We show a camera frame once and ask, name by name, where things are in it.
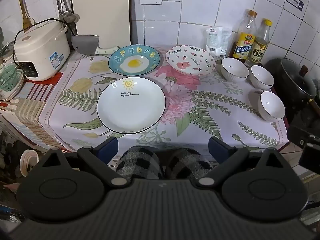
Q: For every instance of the hanging metal ladle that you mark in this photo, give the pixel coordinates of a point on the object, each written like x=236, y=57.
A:
x=64, y=15

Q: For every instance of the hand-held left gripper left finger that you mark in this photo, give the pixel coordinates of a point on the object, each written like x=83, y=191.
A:
x=111, y=147

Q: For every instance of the clear vinegar bottle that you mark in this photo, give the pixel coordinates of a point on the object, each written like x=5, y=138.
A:
x=260, y=47

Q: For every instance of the white ribbed bowl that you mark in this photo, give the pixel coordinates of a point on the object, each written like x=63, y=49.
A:
x=273, y=103
x=234, y=67
x=262, y=76

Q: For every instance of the hanging metal spoon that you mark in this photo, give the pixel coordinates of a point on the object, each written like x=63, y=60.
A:
x=73, y=18

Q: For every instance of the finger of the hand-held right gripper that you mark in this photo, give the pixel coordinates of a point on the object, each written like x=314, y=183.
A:
x=298, y=136

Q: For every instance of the white salt bag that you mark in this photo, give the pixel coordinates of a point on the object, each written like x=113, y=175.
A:
x=218, y=41

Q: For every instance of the cream rice cooker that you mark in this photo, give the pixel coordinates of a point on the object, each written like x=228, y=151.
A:
x=42, y=51

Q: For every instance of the cream cutting board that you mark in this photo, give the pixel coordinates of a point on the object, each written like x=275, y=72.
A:
x=100, y=12

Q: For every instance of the dark wall sticker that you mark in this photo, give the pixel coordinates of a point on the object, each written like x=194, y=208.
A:
x=295, y=2

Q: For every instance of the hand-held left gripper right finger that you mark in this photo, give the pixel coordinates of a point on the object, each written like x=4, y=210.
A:
x=217, y=147

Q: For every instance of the white bunny carrot plate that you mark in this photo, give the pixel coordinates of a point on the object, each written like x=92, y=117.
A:
x=190, y=61

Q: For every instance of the plaid fuzzy slipper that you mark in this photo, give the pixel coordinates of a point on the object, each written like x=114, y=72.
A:
x=140, y=161
x=187, y=161

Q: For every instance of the glass wok lid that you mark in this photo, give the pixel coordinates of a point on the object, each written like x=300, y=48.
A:
x=297, y=80

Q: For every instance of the yellow label cooking wine bottle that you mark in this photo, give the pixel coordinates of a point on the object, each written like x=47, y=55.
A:
x=244, y=42

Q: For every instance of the green plastic colander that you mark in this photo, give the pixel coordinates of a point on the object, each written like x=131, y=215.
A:
x=10, y=77

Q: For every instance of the black wok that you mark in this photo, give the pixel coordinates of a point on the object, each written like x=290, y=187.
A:
x=275, y=75

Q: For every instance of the wooden spatula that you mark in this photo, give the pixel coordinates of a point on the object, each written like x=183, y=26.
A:
x=25, y=15

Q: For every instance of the floral tablecloth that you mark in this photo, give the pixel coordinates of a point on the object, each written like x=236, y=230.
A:
x=200, y=110

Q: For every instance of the small glass lid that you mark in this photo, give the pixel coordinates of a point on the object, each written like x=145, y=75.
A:
x=6, y=51

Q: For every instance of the black gas stove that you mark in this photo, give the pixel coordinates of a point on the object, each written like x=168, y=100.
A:
x=300, y=120

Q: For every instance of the red striped cloth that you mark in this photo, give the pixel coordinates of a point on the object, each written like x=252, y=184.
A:
x=27, y=112

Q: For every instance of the white sun print plate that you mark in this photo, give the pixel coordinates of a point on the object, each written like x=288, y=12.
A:
x=131, y=107

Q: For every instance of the white dish stack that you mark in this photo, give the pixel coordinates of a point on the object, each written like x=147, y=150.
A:
x=11, y=93

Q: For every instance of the blue fried egg plate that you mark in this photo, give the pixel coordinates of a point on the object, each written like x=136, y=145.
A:
x=135, y=61

